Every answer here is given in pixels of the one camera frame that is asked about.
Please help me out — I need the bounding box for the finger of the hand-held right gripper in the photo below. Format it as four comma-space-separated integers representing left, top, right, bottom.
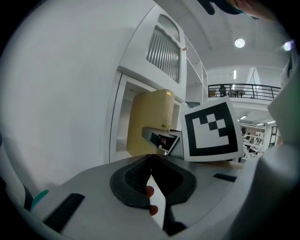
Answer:
142, 126, 169, 148

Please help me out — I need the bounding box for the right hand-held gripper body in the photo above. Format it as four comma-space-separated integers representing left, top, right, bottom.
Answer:
150, 95, 246, 163

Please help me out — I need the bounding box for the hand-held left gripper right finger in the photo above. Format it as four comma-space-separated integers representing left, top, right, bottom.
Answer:
152, 154, 244, 236

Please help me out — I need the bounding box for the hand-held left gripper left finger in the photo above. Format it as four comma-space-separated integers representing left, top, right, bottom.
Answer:
30, 154, 168, 240

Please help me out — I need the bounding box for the person's left hand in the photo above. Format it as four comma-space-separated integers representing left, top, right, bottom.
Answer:
145, 185, 159, 217

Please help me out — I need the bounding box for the white upper cabinet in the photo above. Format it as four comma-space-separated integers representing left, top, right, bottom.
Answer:
103, 6, 209, 165

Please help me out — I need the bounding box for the white open shelf unit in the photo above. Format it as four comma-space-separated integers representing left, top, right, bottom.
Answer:
185, 35, 209, 106

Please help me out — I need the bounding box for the teal round object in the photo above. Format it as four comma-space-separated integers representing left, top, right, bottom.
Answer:
31, 189, 50, 209

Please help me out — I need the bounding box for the black metal railing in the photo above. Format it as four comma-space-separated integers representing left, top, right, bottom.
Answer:
208, 83, 281, 101

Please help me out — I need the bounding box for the light grey printed t-shirt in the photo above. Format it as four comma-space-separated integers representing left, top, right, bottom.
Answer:
267, 42, 300, 150

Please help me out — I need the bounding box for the white cabinet with glass door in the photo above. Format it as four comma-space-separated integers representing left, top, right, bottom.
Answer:
119, 6, 187, 101

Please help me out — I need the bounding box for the black head-mounted camera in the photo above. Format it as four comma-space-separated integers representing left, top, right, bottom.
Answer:
196, 0, 217, 16

